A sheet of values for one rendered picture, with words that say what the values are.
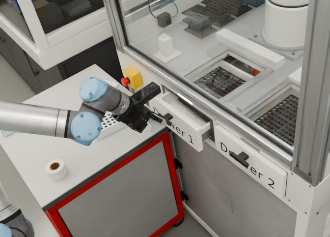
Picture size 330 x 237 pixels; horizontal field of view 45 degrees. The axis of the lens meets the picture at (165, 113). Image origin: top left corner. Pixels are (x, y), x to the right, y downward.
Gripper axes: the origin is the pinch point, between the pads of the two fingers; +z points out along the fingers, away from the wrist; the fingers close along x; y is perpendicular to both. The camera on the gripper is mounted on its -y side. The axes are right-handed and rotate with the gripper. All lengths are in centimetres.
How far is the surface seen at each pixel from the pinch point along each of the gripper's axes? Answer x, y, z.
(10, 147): -47, 47, -14
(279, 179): 44.7, -6.8, 6.6
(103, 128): -24.0, 17.8, 2.0
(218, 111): 17.9, -13.1, 0.3
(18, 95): -195, 66, 66
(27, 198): -91, 95, 46
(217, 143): 18.3, -4.2, 10.3
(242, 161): 33.1, -4.8, 3.7
